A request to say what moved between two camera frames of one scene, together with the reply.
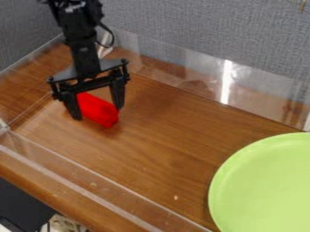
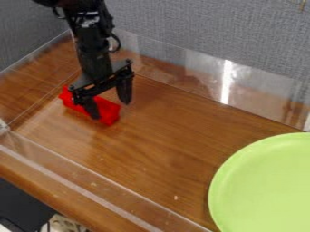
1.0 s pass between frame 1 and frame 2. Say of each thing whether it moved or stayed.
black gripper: moved
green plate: stayed
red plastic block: stayed
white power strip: stayed
